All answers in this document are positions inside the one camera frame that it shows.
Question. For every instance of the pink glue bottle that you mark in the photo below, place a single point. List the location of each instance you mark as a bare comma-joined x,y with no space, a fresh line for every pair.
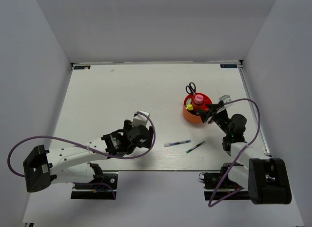
198,99

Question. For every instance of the orange round stationery organizer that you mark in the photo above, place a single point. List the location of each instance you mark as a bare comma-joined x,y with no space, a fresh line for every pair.
190,115

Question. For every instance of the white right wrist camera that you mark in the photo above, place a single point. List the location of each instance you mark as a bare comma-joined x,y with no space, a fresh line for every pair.
223,100

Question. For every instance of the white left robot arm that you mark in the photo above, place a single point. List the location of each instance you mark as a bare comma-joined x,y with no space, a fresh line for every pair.
43,167

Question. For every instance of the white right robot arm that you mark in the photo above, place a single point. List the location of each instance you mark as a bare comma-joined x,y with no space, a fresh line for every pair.
264,178

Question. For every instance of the left blue corner label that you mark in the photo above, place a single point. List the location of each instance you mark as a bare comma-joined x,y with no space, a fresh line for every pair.
82,67

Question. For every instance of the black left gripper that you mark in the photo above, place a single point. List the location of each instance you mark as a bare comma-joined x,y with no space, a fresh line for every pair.
147,143

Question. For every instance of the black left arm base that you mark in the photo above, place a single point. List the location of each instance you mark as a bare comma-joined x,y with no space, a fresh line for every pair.
103,186

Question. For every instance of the green highlighter marker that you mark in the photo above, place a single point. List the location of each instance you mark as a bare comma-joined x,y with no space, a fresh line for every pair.
198,112

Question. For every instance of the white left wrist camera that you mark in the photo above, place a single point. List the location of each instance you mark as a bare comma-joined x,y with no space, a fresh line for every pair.
139,119

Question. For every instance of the yellow highlighter marker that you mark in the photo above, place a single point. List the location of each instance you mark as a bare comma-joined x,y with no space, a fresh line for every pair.
189,107

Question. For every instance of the blue gel pen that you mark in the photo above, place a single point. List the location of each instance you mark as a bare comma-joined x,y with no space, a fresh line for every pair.
176,143

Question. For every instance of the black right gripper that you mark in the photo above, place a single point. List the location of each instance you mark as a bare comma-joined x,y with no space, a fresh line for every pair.
205,116

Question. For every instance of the right blue corner label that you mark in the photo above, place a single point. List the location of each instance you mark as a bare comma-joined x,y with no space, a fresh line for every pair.
228,65

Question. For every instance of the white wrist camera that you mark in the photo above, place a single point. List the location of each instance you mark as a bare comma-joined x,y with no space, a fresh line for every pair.
139,119
223,100

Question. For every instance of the green gel pen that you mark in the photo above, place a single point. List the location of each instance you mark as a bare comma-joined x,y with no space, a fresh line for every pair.
195,147

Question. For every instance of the blue corner label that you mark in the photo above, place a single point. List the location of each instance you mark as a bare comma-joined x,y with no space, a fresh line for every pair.
82,67
228,65

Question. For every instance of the black handled scissors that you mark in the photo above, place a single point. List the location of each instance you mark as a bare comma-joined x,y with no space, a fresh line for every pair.
191,89

